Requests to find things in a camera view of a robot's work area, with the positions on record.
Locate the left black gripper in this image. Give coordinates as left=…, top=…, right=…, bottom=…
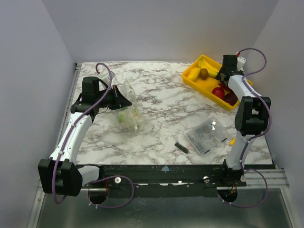
left=96, top=85, right=133, bottom=110

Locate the yellow toy banana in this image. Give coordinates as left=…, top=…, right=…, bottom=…
left=198, top=55, right=222, bottom=78

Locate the clear zip top bag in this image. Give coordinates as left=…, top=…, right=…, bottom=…
left=116, top=79, right=144, bottom=133

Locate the white toy cauliflower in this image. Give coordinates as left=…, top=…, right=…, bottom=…
left=116, top=108, right=144, bottom=132

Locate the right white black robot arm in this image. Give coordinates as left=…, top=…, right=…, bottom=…
left=216, top=55, right=271, bottom=186

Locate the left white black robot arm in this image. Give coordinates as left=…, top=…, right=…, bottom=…
left=38, top=76, right=132, bottom=197

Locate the clear bag of screws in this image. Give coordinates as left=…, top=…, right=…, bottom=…
left=185, top=118, right=229, bottom=155

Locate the red toy apple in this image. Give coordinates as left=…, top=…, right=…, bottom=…
left=212, top=87, right=225, bottom=100

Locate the brown toy kiwi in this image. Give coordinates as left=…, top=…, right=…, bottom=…
left=199, top=68, right=209, bottom=80

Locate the yellow plastic bin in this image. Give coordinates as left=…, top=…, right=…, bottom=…
left=181, top=57, right=240, bottom=111

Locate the dark red toy plum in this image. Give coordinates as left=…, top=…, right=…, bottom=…
left=223, top=93, right=238, bottom=106

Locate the yellow toy mango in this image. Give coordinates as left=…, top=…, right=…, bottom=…
left=187, top=67, right=200, bottom=81

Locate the small yellow object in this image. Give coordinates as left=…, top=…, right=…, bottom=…
left=229, top=138, right=236, bottom=145

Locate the black comb-like part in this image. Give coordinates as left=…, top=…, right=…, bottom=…
left=174, top=142, right=189, bottom=154

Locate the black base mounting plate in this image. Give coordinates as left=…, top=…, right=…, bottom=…
left=85, top=165, right=246, bottom=199

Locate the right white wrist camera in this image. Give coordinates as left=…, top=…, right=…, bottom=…
left=236, top=53, right=247, bottom=71

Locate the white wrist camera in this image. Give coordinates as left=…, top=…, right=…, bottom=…
left=98, top=71, right=116, bottom=82
left=236, top=53, right=247, bottom=71

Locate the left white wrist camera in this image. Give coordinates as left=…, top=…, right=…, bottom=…
left=98, top=71, right=116, bottom=82

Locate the aluminium extrusion rail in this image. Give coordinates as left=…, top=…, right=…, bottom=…
left=245, top=169, right=290, bottom=189

